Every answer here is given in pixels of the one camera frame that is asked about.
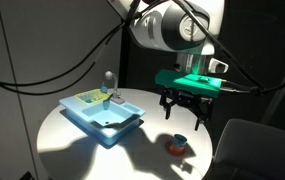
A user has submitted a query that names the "black cable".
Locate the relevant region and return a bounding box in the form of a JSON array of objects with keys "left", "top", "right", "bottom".
[
  {"left": 173, "top": 0, "right": 285, "bottom": 96},
  {"left": 0, "top": 0, "right": 143, "bottom": 98}
]

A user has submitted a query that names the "orange toy saucer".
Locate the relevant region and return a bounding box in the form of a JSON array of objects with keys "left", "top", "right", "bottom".
[{"left": 164, "top": 139, "right": 187, "bottom": 157}]

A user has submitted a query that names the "light blue toy sink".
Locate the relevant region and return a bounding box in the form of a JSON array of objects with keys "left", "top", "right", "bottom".
[{"left": 58, "top": 89, "right": 147, "bottom": 148}]

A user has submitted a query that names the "yellow-green dish rack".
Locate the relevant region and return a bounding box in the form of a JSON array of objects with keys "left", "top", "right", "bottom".
[{"left": 74, "top": 88, "right": 111, "bottom": 104}]

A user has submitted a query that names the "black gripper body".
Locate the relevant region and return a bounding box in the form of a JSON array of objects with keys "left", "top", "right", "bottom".
[{"left": 162, "top": 85, "right": 214, "bottom": 107}]

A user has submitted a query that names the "grey plastic chair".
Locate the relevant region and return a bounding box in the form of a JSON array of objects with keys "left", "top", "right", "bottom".
[{"left": 203, "top": 118, "right": 285, "bottom": 180}]

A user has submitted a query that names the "small blue toy cup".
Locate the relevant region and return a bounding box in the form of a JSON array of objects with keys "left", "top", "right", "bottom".
[{"left": 172, "top": 133, "right": 188, "bottom": 149}]

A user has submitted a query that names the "round blue toy plate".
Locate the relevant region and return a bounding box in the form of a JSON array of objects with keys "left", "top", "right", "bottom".
[{"left": 100, "top": 79, "right": 109, "bottom": 94}]

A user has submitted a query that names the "grey toy faucet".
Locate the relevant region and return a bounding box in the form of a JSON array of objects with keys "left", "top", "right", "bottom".
[{"left": 104, "top": 70, "right": 126, "bottom": 105}]

